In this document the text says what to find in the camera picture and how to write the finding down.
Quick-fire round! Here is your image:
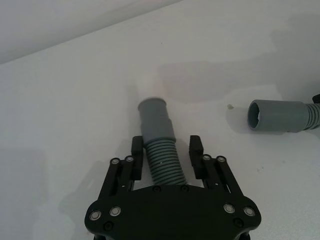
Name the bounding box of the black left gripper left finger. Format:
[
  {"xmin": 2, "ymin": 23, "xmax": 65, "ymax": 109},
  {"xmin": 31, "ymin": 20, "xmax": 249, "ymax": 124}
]
[{"xmin": 94, "ymin": 135, "xmax": 146, "ymax": 202}]

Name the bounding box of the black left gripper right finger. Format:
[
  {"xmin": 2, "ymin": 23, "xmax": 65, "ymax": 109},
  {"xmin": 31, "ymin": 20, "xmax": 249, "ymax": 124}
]
[{"xmin": 188, "ymin": 134, "xmax": 248, "ymax": 200}]

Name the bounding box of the grey corrugated hose with cuff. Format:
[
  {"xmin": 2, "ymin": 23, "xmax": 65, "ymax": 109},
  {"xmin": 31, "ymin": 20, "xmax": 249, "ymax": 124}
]
[
  {"xmin": 137, "ymin": 96, "xmax": 187, "ymax": 187},
  {"xmin": 247, "ymin": 99, "xmax": 320, "ymax": 135}
]

